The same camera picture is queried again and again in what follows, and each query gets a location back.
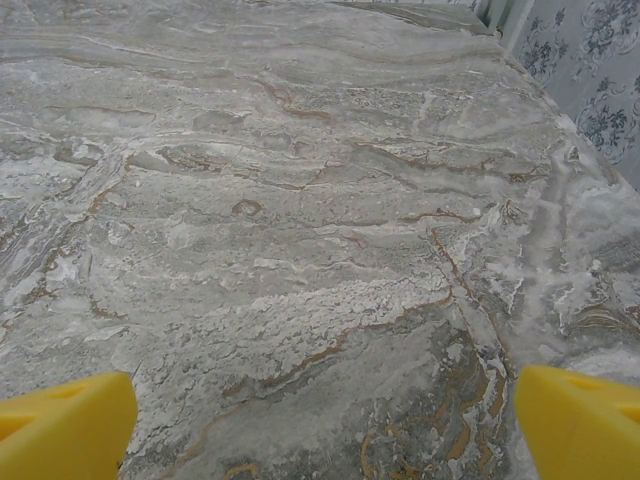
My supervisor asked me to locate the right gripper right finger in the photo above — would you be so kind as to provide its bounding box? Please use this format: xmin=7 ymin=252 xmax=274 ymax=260
xmin=514 ymin=364 xmax=640 ymax=480

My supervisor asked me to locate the aluminium frame post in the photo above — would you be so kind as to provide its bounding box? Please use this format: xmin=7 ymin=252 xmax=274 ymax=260
xmin=469 ymin=0 xmax=524 ymax=54

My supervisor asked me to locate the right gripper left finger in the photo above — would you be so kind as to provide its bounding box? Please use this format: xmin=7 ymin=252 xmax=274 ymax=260
xmin=0 ymin=370 xmax=140 ymax=480

